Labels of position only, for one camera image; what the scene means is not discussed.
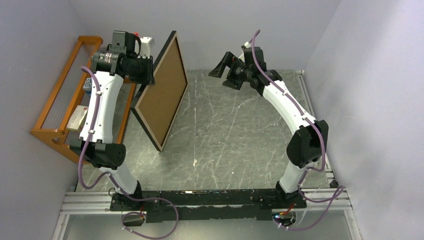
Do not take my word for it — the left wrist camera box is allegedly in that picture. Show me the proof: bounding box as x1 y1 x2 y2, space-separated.
133 32 155 59

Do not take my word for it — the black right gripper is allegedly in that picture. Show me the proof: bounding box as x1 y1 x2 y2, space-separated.
209 52 253 91

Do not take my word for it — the orange wooden rack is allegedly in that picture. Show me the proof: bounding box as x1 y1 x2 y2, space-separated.
29 35 137 165

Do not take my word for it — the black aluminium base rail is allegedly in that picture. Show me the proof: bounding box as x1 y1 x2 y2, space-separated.
59 187 353 223

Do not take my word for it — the brown backing board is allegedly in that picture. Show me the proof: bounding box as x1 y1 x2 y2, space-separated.
136 37 188 147

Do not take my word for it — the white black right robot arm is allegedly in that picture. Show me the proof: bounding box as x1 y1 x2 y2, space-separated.
208 46 329 208

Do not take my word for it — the wooden picture frame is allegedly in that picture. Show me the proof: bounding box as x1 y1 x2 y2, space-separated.
130 30 189 153

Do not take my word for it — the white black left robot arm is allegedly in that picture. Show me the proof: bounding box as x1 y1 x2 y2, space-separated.
69 30 155 210

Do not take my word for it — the white red small box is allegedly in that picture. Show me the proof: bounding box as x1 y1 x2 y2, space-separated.
66 105 88 133

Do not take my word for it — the blue white round tub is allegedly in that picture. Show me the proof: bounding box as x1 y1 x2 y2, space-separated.
82 77 93 97

